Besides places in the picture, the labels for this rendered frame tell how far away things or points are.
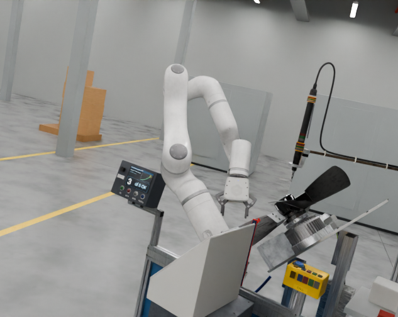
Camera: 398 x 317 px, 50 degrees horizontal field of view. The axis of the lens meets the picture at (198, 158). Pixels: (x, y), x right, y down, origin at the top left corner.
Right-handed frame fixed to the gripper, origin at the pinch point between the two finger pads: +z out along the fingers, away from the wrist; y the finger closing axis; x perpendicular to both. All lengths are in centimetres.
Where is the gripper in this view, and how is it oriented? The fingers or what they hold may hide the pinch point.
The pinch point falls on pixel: (234, 214)
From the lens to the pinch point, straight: 173.6
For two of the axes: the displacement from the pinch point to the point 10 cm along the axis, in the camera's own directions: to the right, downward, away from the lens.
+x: 0.7, 3.4, 9.4
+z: -1.3, 9.3, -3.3
